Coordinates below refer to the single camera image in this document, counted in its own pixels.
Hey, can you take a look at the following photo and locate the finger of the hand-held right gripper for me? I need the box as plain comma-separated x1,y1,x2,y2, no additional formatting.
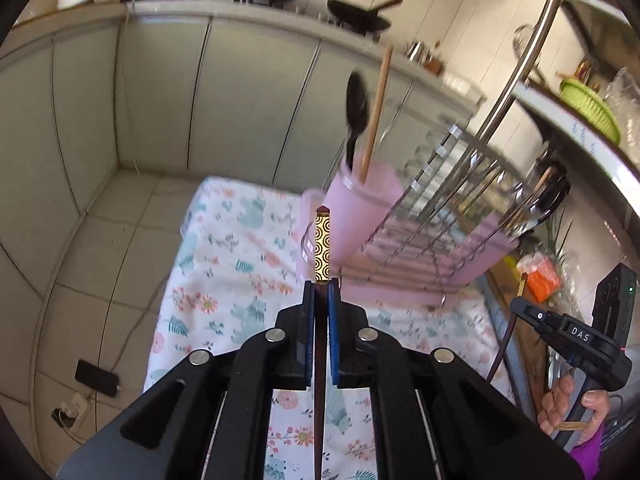
510,297,557,342

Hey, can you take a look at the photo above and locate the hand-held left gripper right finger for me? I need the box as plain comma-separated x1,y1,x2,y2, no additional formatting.
327,280,586,480

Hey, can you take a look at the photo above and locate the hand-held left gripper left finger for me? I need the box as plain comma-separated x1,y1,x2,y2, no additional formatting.
55,280,316,480

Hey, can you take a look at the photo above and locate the dark chopstick with gold band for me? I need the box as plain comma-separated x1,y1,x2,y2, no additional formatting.
486,272,529,382
311,204,333,480

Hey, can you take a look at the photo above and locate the pink utensil holder cup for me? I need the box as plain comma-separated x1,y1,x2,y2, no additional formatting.
325,159,407,267

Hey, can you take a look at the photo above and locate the light wooden chopstick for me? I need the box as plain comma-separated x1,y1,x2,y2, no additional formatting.
359,44,394,181

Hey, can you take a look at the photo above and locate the black spoon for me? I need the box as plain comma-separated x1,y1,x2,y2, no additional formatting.
346,71,372,171

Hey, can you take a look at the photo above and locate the person's right forearm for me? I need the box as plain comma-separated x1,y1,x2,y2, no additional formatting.
570,422,609,480

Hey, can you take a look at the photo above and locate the person's right hand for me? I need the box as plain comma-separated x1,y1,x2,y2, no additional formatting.
539,375,613,447

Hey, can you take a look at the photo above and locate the orange packet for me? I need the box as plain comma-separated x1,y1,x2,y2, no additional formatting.
517,254,562,304

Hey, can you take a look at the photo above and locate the pale blue printed cloth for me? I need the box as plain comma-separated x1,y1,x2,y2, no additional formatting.
477,276,527,407

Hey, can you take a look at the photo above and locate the green plant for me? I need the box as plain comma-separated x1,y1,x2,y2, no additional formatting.
542,204,577,272

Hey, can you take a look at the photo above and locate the pink drain tray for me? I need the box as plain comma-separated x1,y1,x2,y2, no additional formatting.
297,187,522,309

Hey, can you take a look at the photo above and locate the floral bear printed tablecloth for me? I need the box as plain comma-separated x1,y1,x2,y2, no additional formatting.
142,175,507,480

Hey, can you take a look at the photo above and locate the steel shelf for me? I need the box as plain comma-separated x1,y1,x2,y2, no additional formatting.
514,0,640,213

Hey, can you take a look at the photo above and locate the black device on floor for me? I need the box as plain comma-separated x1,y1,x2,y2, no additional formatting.
74,358,122,397

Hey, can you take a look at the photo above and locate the green plastic basket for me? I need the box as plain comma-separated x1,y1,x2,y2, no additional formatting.
557,78,624,145

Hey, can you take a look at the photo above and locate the white power strip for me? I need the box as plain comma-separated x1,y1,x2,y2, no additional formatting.
51,394,89,429

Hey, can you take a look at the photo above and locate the metal kettle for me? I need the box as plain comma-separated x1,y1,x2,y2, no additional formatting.
404,39,447,75

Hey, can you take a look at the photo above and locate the grey kitchen cabinet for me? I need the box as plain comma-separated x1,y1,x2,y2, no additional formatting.
0,0,488,222

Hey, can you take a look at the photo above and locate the black frying pan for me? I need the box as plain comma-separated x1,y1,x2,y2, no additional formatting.
327,0,404,37

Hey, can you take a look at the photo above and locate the metal wire dish rack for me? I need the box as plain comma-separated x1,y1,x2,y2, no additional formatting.
340,0,573,307

